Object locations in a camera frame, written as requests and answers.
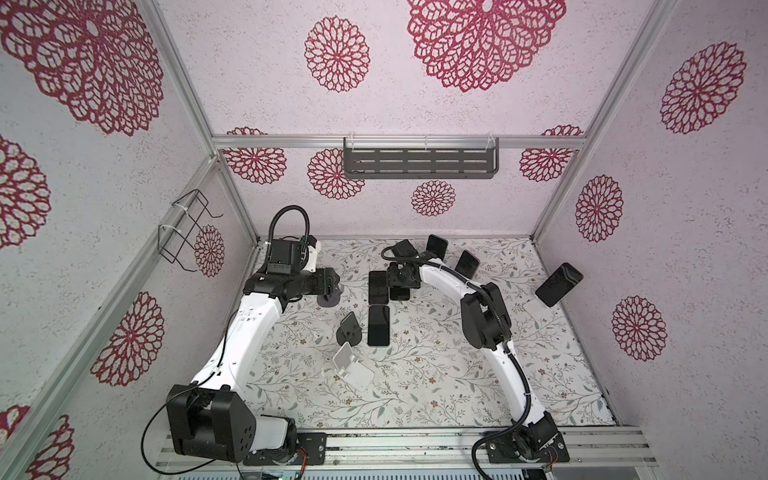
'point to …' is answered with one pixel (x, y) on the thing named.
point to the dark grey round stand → (350, 330)
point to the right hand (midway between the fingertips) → (395, 276)
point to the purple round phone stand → (329, 300)
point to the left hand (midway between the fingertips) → (327, 283)
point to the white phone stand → (348, 366)
